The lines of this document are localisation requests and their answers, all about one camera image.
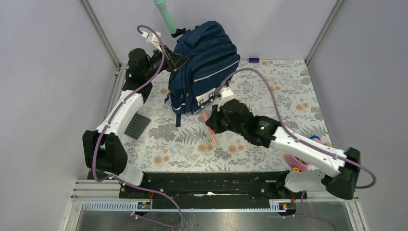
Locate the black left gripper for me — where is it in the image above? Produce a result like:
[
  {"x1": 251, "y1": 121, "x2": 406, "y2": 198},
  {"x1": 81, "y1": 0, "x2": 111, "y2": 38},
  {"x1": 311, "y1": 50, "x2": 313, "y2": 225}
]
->
[{"x1": 143, "y1": 44, "x2": 188, "y2": 79}]

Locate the orange pen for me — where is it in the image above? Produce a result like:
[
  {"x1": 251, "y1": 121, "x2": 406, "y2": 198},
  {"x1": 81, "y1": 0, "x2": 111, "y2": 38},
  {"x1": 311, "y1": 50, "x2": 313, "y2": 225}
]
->
[{"x1": 202, "y1": 111, "x2": 217, "y2": 146}]

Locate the navy blue backpack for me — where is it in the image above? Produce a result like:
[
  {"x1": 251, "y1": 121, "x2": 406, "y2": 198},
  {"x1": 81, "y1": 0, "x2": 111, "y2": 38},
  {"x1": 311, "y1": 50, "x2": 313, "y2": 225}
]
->
[{"x1": 166, "y1": 21, "x2": 241, "y2": 127}]

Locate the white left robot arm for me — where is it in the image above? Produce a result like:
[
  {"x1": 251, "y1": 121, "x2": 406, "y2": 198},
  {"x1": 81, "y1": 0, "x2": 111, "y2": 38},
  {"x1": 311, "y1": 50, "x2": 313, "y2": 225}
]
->
[{"x1": 82, "y1": 47, "x2": 188, "y2": 198}]

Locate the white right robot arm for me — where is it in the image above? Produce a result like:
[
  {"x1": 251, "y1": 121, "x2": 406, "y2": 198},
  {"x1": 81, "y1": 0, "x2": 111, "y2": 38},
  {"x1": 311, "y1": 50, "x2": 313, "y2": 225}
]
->
[{"x1": 205, "y1": 99, "x2": 360, "y2": 200}]

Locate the green microphone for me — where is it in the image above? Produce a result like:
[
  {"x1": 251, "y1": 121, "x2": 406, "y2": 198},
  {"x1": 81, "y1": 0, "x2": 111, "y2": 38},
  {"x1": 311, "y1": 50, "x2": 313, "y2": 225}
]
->
[{"x1": 153, "y1": 0, "x2": 177, "y2": 38}]

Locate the small purple block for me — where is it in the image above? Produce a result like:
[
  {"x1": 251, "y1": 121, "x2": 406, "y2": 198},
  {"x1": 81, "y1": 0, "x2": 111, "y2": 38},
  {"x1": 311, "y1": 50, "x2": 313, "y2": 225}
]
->
[{"x1": 248, "y1": 58, "x2": 260, "y2": 63}]

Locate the grey studded building baseplate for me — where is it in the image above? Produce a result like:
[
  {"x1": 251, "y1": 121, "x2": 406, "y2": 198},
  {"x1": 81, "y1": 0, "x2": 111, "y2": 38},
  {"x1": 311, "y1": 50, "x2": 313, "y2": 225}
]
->
[{"x1": 124, "y1": 113, "x2": 151, "y2": 140}]

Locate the pink tape roll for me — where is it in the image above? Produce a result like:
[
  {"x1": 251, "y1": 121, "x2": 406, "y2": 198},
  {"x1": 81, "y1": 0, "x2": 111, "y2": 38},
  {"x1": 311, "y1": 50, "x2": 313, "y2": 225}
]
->
[{"x1": 283, "y1": 154, "x2": 315, "y2": 172}]

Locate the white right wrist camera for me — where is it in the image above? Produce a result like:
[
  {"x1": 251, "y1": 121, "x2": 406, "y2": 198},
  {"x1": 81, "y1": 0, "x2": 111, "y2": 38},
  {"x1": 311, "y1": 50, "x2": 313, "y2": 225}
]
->
[{"x1": 219, "y1": 87, "x2": 235, "y2": 103}]

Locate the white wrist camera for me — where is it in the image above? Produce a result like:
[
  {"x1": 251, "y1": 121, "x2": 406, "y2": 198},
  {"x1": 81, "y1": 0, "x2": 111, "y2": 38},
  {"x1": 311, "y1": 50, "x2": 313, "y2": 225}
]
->
[
  {"x1": 141, "y1": 31, "x2": 162, "y2": 52},
  {"x1": 219, "y1": 87, "x2": 235, "y2": 103}
]

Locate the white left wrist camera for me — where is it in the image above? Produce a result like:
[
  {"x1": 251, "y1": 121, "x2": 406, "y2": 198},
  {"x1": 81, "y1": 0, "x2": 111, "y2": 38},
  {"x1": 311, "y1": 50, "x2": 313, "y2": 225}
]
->
[{"x1": 141, "y1": 31, "x2": 162, "y2": 52}]

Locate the aluminium frame rail left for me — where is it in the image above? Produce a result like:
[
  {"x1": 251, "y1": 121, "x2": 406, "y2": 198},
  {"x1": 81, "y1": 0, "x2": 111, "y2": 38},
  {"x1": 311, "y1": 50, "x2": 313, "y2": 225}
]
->
[{"x1": 79, "y1": 0, "x2": 121, "y2": 171}]

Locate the aluminium frame rail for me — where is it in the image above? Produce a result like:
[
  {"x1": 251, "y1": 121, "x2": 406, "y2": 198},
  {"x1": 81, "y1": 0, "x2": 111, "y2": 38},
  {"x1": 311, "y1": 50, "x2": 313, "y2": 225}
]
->
[
  {"x1": 305, "y1": 0, "x2": 345, "y2": 66},
  {"x1": 79, "y1": 0, "x2": 121, "y2": 171}
]

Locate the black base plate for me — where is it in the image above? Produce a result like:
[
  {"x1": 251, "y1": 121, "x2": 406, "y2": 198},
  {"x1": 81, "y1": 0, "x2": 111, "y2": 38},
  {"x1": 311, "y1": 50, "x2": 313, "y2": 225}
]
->
[{"x1": 119, "y1": 171, "x2": 301, "y2": 209}]

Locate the aluminium frame rail right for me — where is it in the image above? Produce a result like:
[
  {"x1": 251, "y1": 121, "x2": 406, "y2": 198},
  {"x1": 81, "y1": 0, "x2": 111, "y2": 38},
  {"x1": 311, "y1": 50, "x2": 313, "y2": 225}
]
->
[{"x1": 305, "y1": 0, "x2": 345, "y2": 66}]

